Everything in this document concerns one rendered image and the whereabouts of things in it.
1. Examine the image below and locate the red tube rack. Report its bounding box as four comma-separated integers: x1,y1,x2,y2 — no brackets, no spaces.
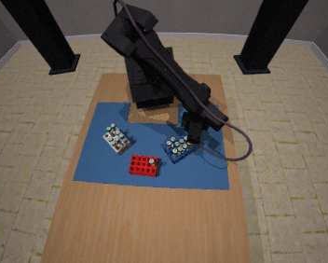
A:
129,155,158,177

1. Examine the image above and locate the blue bench mat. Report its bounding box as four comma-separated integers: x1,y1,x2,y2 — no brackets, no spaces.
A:
73,103,230,190

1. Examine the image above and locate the white tube cap with printed label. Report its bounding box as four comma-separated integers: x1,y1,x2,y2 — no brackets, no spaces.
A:
171,137,176,147

